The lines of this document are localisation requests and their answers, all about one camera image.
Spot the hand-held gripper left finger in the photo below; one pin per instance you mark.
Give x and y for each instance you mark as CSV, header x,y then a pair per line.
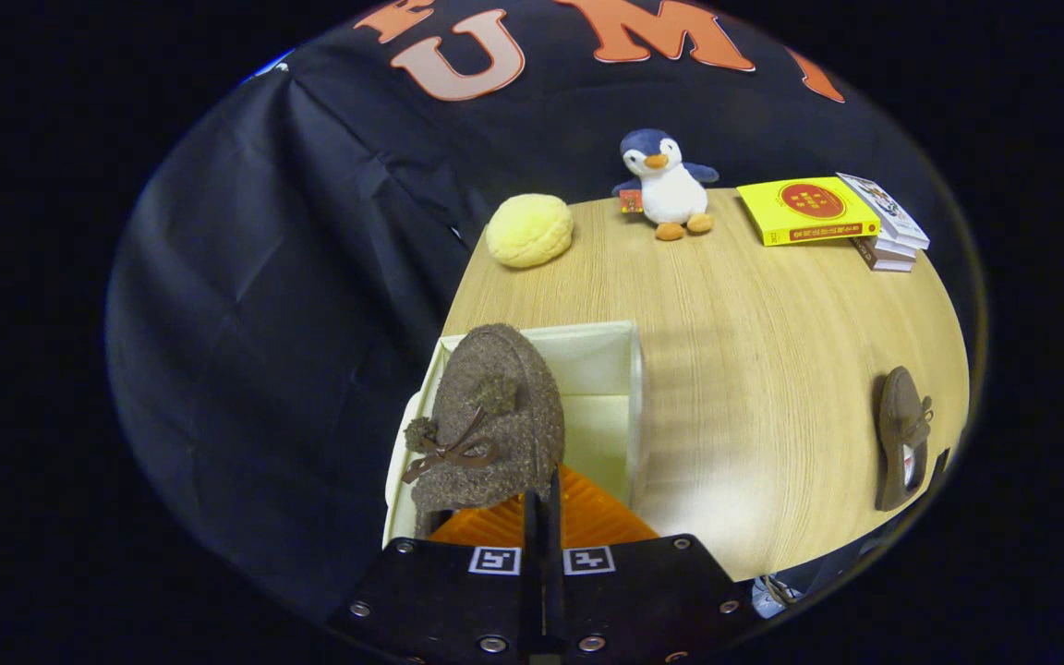
x,y
458,591

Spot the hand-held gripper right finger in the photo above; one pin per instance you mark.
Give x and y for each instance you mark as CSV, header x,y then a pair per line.
x,y
554,554

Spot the beige storage box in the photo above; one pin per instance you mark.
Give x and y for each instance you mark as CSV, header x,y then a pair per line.
x,y
597,434

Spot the brown fuzzy shoe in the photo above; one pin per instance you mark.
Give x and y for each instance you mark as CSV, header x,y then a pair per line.
x,y
897,416
495,416

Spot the person's grey sneaker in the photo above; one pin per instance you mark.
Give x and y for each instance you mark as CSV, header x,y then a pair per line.
x,y
777,593

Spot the yellow plush bun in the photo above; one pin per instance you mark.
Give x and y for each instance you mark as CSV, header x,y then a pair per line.
x,y
529,231

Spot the penguin plush toy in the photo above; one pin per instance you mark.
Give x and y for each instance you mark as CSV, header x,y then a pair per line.
x,y
671,189

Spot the yellow book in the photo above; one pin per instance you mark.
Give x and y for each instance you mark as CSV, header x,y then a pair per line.
x,y
804,208

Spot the illustrated white book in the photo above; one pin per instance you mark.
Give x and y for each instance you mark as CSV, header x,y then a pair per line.
x,y
888,208

